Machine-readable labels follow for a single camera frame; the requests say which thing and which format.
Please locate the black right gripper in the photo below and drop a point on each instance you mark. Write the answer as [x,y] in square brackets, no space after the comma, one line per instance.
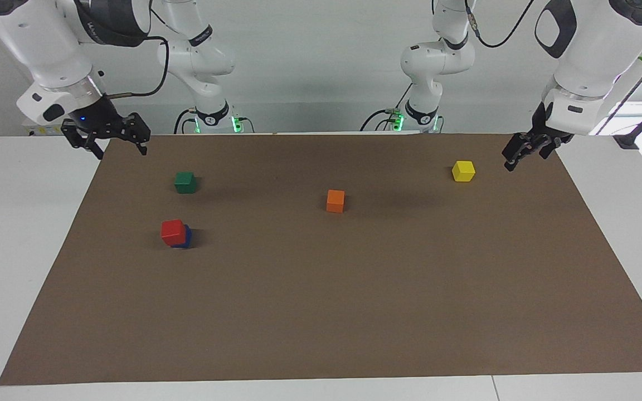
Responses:
[98,120]

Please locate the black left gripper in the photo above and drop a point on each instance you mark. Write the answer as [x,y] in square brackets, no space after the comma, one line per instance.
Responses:
[546,131]

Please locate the red wooden block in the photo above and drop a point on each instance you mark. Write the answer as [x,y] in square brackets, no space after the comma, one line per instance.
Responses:
[173,231]

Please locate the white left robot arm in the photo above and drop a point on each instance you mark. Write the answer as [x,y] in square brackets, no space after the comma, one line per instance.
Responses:
[594,50]

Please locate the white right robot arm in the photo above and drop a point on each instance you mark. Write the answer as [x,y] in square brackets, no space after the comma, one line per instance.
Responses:
[42,44]

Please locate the yellow wooden block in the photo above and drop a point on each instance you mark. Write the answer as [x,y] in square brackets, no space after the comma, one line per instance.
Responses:
[463,171]

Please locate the green wooden block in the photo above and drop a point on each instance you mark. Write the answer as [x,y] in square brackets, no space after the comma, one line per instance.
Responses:
[185,182]

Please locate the blue wooden block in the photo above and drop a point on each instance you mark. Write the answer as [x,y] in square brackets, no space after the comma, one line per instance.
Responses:
[188,238]

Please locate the orange wooden block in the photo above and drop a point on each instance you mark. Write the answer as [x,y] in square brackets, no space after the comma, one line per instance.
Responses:
[335,201]

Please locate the brown table mat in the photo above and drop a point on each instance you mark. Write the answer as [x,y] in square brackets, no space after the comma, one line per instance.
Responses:
[321,289]

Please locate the white wall box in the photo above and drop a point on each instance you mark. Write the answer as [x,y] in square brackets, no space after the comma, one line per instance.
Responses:
[34,129]

